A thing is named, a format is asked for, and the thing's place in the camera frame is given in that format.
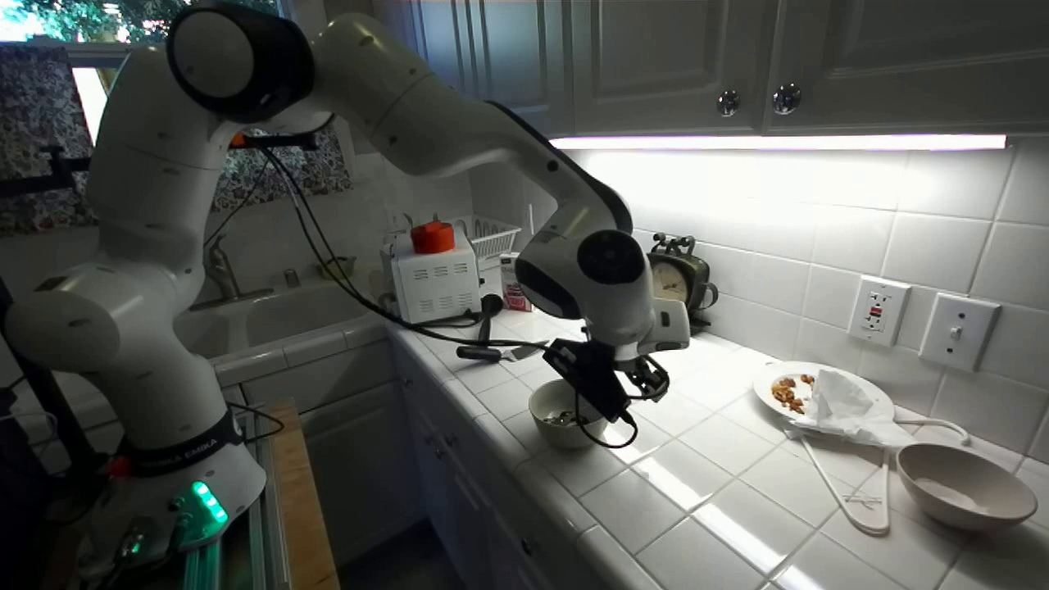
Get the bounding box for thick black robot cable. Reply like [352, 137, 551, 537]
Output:
[257, 143, 551, 356]

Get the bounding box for black handled kitchen knife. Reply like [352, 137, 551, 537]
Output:
[456, 340, 551, 367]

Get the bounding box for white paper napkin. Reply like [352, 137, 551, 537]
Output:
[806, 367, 916, 454]

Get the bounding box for white plate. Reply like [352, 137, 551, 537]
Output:
[752, 359, 897, 434]

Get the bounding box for grey bowl with food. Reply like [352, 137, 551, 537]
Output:
[526, 376, 625, 455]

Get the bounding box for red stop button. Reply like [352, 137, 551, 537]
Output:
[407, 218, 460, 261]

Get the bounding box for wide grey panelled cabinet door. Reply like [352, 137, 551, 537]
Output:
[764, 0, 1049, 137]

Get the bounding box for black kitchen scale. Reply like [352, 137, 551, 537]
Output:
[646, 230, 722, 333]

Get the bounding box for white kitchen sink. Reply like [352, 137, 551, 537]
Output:
[173, 276, 396, 381]

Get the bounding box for under cabinet light strip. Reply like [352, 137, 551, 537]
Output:
[547, 133, 1011, 159]

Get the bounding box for brown food on plate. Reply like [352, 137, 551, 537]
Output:
[769, 371, 819, 416]

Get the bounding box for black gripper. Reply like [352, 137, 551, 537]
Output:
[542, 334, 640, 431]

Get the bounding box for white wall light switch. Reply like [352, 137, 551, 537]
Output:
[916, 289, 1003, 374]

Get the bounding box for small empty white bowl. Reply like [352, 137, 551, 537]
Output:
[893, 440, 1042, 534]

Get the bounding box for white control box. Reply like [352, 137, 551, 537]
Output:
[386, 245, 486, 327]

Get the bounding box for white wall power outlet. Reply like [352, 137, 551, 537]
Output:
[846, 273, 916, 350]

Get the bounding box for wooden board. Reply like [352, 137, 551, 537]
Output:
[266, 405, 341, 590]

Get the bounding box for white plastic serving utensil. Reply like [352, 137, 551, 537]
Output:
[801, 431, 897, 537]

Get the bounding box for patterned window curtain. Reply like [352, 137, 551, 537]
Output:
[0, 39, 95, 234]

